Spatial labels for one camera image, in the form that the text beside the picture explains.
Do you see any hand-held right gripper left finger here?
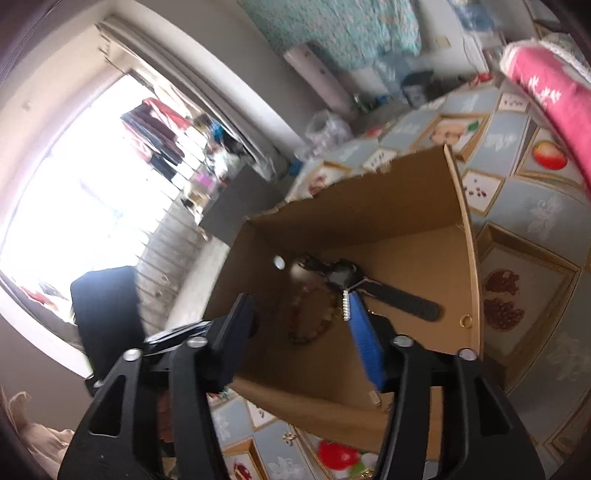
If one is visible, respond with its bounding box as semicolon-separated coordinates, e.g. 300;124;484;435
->
58;292;259;480

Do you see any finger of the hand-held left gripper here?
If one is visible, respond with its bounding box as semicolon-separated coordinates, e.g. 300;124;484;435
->
143;322;211;357

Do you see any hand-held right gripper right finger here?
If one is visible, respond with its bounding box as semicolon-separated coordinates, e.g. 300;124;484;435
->
346;291;548;480

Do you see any large colourful bead bracelet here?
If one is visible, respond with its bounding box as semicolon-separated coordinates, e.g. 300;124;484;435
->
287;284;340;344

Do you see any black wrist watch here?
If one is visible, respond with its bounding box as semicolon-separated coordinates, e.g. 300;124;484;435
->
295;256;441;321

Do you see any brown cardboard box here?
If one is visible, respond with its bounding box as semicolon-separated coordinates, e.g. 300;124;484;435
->
203;144;485;455

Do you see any metal window railing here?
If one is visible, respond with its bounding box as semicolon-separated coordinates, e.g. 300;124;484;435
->
139;203;218;324

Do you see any grey cabinet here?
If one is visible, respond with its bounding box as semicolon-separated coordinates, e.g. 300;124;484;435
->
198;164;273;245

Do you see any beige cloth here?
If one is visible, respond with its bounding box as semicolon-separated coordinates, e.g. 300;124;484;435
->
0;390;77;480

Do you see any row of hanging clothes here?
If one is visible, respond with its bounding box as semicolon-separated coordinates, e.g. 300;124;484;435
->
121;97;195;178

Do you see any crumpled white plastic bag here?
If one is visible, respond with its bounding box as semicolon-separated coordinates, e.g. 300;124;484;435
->
305;110;354;155

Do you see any grey curtain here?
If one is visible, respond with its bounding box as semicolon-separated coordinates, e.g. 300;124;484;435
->
95;16;287;181

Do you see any black trash bin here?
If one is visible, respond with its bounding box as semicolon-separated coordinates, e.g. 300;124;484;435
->
401;69;438;108

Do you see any clear blue water jug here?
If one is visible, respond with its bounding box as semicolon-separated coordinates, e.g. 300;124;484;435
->
372;58;407;97

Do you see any white water dispenser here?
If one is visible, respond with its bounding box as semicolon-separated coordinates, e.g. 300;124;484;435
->
464;32;492;77

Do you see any pink blanket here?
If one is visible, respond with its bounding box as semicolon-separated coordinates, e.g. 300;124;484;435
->
501;41;591;190

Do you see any blue dispenser water jug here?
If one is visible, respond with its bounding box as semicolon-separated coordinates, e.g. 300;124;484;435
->
450;0;499;33

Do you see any teal floral wall cloth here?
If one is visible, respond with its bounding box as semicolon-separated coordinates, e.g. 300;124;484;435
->
242;0;423;70

